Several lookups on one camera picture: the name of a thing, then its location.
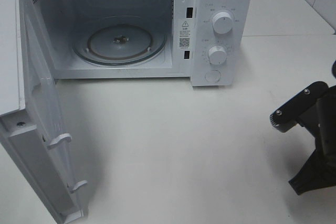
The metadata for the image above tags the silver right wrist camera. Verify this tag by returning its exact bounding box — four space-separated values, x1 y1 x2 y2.
269 114 297 133

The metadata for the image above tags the white timer knob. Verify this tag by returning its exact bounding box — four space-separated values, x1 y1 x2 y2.
208 46 227 65

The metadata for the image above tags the round white door button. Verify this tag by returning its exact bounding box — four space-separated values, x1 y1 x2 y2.
205 70 221 83

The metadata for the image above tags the glass microwave turntable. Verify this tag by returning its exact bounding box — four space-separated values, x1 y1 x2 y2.
72 16 171 66

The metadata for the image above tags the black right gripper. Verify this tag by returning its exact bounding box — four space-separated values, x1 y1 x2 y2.
271 81 335 195

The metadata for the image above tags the white microwave door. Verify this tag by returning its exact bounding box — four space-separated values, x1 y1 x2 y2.
1 0 87 223

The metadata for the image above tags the white warning label sticker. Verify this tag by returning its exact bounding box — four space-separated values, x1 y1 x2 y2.
178 19 192 49

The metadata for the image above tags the upper white power knob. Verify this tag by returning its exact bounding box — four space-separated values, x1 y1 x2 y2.
212 10 233 35

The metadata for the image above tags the white microwave oven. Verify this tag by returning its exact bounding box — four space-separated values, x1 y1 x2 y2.
38 0 250 87

